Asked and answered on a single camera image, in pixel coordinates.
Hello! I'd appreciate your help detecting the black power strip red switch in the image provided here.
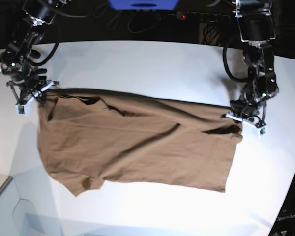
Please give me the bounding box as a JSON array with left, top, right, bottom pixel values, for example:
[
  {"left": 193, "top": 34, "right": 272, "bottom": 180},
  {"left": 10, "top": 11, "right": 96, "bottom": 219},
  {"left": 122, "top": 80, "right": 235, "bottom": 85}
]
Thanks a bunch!
[{"left": 175, "top": 11, "right": 231, "bottom": 23}]

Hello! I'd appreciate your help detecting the brown t-shirt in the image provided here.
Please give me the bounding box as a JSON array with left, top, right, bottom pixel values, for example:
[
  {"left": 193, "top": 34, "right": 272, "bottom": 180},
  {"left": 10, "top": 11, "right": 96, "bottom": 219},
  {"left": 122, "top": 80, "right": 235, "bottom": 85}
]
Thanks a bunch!
[{"left": 38, "top": 89, "right": 242, "bottom": 196}]

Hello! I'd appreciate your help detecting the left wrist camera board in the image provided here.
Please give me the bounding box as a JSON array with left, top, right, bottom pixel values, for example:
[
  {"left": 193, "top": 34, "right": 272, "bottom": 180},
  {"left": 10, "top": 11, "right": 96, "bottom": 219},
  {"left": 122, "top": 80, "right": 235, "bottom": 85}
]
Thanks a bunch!
[{"left": 255, "top": 123, "right": 267, "bottom": 137}]

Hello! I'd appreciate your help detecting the blue box overhead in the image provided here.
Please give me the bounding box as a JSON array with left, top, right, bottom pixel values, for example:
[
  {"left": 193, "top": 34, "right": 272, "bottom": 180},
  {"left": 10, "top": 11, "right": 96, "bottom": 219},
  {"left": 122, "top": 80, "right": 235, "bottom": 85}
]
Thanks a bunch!
[{"left": 109, "top": 0, "right": 178, "bottom": 10}]

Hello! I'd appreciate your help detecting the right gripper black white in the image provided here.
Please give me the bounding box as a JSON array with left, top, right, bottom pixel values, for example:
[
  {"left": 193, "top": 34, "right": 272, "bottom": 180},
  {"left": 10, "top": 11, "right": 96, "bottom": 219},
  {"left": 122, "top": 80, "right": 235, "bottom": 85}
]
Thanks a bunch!
[{"left": 6, "top": 80, "right": 59, "bottom": 105}]

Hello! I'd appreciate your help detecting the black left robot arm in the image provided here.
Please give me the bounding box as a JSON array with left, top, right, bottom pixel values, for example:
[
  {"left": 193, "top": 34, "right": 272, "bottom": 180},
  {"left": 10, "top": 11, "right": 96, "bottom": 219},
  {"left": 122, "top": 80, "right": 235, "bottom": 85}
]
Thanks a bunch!
[{"left": 222, "top": 0, "right": 279, "bottom": 137}]

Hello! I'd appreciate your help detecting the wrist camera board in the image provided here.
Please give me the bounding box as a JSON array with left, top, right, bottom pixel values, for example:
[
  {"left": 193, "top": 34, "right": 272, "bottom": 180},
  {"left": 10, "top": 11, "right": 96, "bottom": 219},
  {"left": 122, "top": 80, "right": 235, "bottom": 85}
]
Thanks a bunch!
[
  {"left": 15, "top": 103, "right": 30, "bottom": 116},
  {"left": 255, "top": 123, "right": 267, "bottom": 137}
]

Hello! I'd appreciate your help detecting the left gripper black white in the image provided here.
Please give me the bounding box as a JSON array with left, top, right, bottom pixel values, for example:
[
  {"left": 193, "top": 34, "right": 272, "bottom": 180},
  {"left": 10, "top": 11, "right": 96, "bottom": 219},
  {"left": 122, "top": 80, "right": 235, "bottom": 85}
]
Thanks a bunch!
[{"left": 222, "top": 98, "right": 267, "bottom": 132}]

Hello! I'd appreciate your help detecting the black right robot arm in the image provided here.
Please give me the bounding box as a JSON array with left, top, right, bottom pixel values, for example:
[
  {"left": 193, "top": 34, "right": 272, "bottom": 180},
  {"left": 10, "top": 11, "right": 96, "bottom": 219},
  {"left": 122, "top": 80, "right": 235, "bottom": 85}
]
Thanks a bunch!
[{"left": 0, "top": 0, "right": 67, "bottom": 116}]

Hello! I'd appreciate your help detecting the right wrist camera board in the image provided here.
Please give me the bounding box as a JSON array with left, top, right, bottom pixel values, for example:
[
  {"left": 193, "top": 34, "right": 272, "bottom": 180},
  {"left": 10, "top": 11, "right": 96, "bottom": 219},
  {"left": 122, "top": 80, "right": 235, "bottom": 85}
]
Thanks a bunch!
[{"left": 15, "top": 103, "right": 30, "bottom": 116}]

